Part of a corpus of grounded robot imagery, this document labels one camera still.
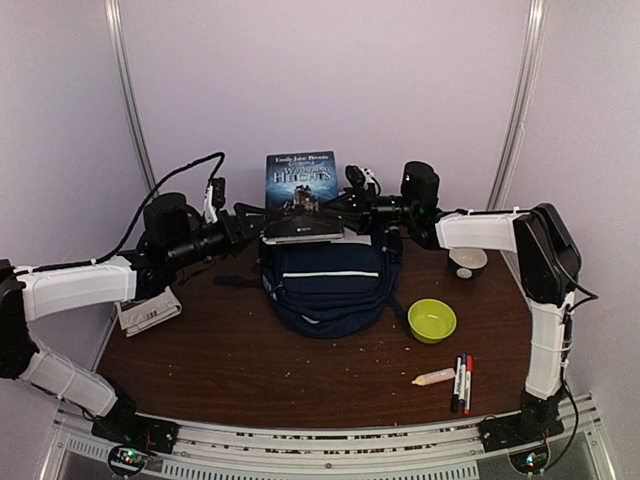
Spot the red marker pen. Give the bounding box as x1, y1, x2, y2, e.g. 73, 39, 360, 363
463, 355, 473, 415

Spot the dark Wuthering Heights book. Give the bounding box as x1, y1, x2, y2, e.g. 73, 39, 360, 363
262, 151, 344, 245

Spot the dark bowl white inside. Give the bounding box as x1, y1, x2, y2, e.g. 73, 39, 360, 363
447, 248, 488, 280

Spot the lime green bowl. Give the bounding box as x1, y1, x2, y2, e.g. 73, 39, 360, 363
407, 299, 457, 344

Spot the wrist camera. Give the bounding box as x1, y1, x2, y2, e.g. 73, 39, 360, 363
345, 165, 381, 196
203, 177, 226, 224

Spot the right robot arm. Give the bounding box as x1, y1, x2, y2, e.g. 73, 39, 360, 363
323, 161, 582, 442

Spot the cream glue tube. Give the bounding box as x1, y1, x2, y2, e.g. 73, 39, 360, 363
411, 368, 456, 387

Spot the aluminium frame post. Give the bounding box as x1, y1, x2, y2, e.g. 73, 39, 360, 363
104, 0, 158, 203
486, 0, 548, 210

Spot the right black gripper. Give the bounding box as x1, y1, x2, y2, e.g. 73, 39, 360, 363
323, 181, 419, 234

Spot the front aluminium rail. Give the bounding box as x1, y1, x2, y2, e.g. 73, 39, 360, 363
49, 394, 616, 480

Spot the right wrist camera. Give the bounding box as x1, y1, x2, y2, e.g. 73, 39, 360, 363
345, 165, 381, 196

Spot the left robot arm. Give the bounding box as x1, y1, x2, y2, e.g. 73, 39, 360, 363
1, 193, 266, 444

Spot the left aluminium frame post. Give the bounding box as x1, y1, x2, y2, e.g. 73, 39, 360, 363
104, 0, 158, 203

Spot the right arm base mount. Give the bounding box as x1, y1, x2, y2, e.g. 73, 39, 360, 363
478, 392, 564, 475

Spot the navy blue student backpack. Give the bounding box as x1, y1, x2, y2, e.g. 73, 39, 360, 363
213, 229, 416, 341

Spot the black marker pen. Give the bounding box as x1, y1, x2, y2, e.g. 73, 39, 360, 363
450, 356, 462, 413

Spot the blue marker pen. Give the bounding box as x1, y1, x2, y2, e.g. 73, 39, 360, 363
458, 353, 468, 410

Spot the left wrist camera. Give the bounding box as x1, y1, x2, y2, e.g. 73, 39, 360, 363
203, 177, 226, 224

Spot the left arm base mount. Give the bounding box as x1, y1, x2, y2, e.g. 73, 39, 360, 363
83, 397, 179, 479

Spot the right aluminium frame post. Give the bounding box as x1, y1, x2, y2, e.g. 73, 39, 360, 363
486, 0, 548, 210

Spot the white Afternoon Tea book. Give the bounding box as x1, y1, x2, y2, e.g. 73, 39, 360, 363
115, 287, 182, 337

